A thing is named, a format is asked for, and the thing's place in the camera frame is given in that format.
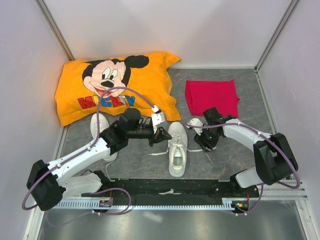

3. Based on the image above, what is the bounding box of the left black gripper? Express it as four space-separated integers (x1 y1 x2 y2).
127 123 172 147

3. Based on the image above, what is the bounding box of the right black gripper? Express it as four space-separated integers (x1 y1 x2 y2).
193 124 221 153

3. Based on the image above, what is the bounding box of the white sneaker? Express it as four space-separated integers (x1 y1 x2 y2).
148 121 203 178
89 112 118 179

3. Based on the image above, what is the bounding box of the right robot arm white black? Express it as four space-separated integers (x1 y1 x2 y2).
187 107 300 197

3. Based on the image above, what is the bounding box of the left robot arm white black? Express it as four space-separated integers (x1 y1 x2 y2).
26 108 172 211

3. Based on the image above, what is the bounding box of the red folded cloth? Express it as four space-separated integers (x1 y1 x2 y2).
185 79 240 118

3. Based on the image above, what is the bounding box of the orange Mickey Mouse pillow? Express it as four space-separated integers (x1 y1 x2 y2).
55 51 181 126

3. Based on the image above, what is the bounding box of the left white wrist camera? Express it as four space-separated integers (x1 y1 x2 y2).
151 105 166 127

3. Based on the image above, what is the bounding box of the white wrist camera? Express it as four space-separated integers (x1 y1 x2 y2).
151 105 166 127
186 118 204 136

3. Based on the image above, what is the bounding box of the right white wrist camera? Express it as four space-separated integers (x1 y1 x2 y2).
186 118 204 136

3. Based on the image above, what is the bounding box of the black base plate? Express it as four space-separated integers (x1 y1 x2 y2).
81 179 260 205

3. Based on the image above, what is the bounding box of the slotted aluminium cable duct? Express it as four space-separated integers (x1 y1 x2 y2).
53 198 243 211

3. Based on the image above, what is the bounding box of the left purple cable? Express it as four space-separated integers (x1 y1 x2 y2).
21 86 158 211

